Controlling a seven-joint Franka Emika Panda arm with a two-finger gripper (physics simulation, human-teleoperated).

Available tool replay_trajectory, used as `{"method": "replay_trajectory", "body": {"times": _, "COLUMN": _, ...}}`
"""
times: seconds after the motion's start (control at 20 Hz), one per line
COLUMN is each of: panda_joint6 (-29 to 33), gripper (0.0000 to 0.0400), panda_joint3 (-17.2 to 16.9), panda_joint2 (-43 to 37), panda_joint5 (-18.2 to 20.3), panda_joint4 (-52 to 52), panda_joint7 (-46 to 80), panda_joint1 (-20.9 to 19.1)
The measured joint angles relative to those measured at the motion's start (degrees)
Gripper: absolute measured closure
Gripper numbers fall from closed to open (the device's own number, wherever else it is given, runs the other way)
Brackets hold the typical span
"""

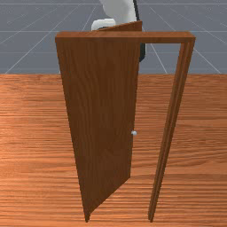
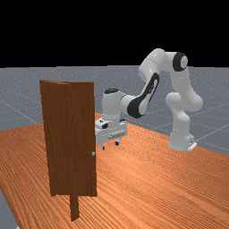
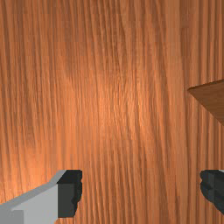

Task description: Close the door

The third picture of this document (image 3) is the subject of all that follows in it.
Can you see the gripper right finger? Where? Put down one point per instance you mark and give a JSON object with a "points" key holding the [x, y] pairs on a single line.
{"points": [[214, 186]]}

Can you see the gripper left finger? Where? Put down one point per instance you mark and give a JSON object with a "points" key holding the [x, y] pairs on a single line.
{"points": [[43, 201]]}

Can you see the brown door leaf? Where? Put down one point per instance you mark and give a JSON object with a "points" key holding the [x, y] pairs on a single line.
{"points": [[212, 97]]}

